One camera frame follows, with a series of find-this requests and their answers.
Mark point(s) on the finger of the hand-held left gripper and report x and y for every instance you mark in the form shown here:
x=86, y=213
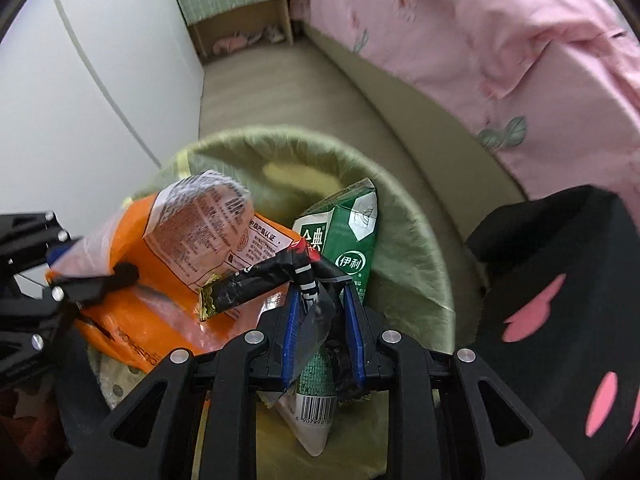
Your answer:
x=100, y=281
x=60, y=253

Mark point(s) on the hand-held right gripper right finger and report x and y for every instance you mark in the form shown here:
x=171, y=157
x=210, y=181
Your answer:
x=352, y=340

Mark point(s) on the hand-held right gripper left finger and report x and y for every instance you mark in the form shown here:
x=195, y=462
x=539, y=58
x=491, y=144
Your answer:
x=290, y=340

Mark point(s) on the black red snack wrapper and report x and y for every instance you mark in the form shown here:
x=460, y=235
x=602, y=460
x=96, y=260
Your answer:
x=270, y=275

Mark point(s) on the orange snack bag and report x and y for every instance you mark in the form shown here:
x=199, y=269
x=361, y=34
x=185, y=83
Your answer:
x=165, y=310

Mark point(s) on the bin with green liner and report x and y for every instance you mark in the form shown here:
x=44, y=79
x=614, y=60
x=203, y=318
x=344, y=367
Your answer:
x=415, y=270

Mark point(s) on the green milk carton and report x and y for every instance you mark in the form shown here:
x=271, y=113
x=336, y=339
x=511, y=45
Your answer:
x=345, y=240

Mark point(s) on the white green barcode packet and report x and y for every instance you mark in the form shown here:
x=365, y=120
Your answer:
x=312, y=410

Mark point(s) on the person's jeans leg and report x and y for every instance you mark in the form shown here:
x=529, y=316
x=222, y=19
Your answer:
x=75, y=390

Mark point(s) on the red patterned cloth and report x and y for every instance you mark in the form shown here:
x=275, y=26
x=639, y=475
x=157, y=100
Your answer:
x=25, y=425

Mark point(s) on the black pink spotted tablecloth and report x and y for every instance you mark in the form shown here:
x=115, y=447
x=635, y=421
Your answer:
x=550, y=260

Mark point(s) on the pink plush slipper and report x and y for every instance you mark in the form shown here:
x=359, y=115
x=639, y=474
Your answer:
x=230, y=45

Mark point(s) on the wooden nightstand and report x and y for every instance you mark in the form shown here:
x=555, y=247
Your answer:
x=240, y=15

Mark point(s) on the pink bed quilt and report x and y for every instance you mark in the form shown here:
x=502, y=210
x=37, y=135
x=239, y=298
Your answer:
x=575, y=135

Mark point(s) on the pink floral duvet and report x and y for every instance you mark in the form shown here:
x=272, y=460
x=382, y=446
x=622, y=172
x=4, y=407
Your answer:
x=500, y=25

